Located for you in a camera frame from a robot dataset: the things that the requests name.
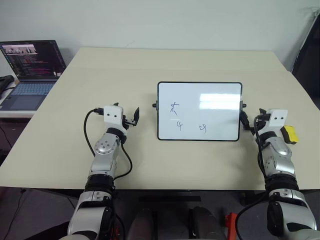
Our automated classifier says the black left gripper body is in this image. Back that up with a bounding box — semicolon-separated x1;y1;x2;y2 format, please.
122;115;138;130

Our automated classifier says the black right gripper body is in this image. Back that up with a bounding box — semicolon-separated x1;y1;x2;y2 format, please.
254;112;272;129

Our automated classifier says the yellow and black eraser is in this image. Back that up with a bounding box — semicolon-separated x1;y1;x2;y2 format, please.
279;125;300;146

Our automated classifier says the black-framed small whiteboard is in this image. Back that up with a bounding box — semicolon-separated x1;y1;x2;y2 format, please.
151;81;248;142

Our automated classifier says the black fabric stand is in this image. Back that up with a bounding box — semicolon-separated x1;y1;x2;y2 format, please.
290;11;320;114

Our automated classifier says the open grey laptop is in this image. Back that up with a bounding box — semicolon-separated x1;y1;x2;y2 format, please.
0;39;67;112

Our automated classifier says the orange plastic part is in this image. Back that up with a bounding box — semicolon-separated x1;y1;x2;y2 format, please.
224;211;239;240

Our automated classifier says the dark rounded shape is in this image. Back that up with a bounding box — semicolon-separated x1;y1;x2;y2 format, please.
187;205;223;240

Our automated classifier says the black bag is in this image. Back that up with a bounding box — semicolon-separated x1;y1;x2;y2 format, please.
0;74;20;101

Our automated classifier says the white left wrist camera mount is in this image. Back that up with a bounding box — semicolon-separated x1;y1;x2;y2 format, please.
102;104;127;133

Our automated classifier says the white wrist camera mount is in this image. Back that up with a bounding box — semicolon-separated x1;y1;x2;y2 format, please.
102;104;127;133
265;108;289;131

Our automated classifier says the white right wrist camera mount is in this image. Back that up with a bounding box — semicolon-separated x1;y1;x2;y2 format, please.
265;108;289;131

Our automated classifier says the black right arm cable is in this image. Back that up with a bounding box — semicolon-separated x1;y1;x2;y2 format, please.
252;116;269;181

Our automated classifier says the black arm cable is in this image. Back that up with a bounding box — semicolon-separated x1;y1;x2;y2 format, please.
252;116;269;181
83;107;134;180

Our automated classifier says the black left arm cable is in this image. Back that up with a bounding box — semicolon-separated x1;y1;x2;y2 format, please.
83;107;134;180

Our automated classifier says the black right shoulder cable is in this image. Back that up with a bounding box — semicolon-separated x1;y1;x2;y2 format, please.
235;196;270;240

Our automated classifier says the thin black floor cable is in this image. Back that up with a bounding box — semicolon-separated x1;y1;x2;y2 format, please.
0;124;14;154

